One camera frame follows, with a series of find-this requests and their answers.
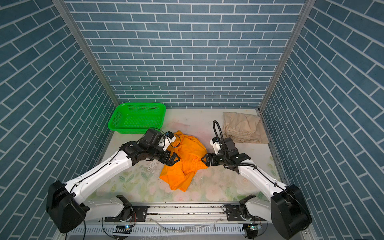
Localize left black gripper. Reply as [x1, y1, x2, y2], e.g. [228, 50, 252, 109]
[147, 143, 183, 166]

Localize beige drawstring shorts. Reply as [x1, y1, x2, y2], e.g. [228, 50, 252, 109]
[222, 112, 269, 144]

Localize green plastic basket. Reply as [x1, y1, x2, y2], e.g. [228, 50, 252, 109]
[108, 103, 166, 134]

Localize orange shorts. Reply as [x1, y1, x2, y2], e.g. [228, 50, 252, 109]
[159, 131, 208, 192]

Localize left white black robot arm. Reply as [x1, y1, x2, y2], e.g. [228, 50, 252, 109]
[46, 141, 181, 234]

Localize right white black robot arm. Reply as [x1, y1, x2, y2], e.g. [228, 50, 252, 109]
[202, 149, 313, 240]

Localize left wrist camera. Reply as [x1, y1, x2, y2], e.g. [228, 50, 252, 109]
[139, 128, 176, 151]

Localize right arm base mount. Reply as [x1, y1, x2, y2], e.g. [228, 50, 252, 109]
[222, 204, 271, 222]

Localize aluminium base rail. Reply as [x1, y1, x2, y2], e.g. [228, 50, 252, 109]
[64, 204, 283, 240]

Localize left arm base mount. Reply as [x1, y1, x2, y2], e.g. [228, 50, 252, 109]
[104, 206, 149, 223]

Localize left aluminium corner post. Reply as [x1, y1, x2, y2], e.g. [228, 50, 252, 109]
[52, 0, 120, 107]

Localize aluminium corner post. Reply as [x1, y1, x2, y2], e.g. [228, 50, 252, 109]
[259, 0, 316, 114]
[52, 0, 120, 107]

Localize right aluminium corner post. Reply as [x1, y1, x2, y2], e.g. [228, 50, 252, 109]
[259, 0, 316, 114]

